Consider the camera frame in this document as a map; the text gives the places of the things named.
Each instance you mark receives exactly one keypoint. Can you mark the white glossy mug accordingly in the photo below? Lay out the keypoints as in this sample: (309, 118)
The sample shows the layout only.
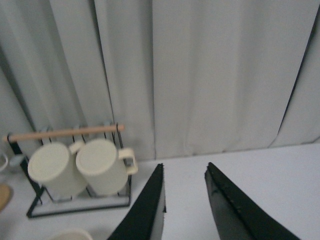
(4, 162)

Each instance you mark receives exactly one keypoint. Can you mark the cream ribbed mug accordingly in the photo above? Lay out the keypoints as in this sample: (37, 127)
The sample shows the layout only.
(53, 165)
(106, 168)

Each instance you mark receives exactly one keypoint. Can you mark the grey curtain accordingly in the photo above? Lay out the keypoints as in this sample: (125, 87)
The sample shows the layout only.
(185, 77)

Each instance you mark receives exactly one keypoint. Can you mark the wooden mug tree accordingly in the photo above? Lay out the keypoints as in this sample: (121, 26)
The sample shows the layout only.
(6, 193)

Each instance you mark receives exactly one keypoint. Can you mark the cream ribbed mug right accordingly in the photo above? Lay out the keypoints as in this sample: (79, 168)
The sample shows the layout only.
(106, 168)

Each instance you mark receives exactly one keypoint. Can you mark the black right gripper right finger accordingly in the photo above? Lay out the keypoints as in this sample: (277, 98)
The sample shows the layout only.
(237, 216)

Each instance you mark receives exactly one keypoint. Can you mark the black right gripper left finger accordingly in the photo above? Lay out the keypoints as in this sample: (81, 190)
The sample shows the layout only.
(145, 219)

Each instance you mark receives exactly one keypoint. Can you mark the cream ribbed mug left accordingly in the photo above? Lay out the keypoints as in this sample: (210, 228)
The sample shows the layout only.
(53, 165)

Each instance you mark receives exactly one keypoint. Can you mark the black wire mug rack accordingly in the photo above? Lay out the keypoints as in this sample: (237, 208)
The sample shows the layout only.
(46, 204)

